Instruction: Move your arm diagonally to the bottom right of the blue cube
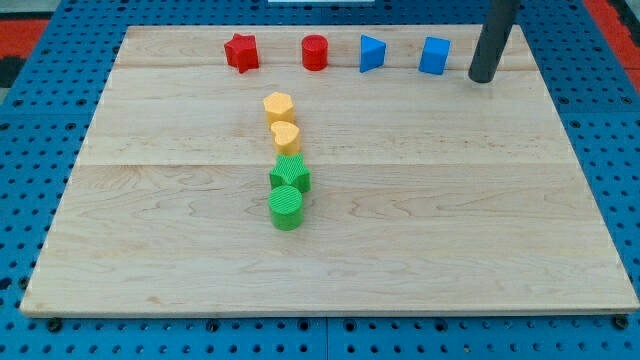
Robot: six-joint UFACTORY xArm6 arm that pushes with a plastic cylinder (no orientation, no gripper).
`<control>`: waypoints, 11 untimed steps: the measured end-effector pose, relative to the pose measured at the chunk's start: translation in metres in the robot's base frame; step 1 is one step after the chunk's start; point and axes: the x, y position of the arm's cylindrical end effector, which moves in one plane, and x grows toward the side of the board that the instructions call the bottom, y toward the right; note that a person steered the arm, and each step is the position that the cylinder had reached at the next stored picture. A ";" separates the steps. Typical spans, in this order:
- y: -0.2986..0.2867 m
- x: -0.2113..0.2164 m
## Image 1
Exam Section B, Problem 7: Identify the blue cube block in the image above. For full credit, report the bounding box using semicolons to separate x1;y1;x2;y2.
418;37;451;75

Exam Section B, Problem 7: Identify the blue triangle block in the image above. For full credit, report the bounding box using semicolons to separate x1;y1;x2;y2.
359;35;386;73

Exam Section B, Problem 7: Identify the red cylinder block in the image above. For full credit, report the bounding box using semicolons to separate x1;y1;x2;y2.
301;34;328;71

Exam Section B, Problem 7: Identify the red star block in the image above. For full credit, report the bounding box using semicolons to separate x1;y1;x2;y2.
224;33;260;73

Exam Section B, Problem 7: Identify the yellow pentagon block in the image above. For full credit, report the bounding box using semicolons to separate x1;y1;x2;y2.
263;92;295;126

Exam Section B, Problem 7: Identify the green star block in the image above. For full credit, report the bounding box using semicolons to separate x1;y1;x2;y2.
269;153;311;193

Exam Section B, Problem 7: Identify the yellow heart block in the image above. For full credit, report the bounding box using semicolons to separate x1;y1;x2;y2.
270;121;300;156

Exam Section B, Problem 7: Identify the light wooden board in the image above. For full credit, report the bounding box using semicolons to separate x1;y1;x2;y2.
21;25;639;318

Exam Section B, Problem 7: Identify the green cylinder block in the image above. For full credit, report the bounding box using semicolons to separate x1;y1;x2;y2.
268;185;304;231

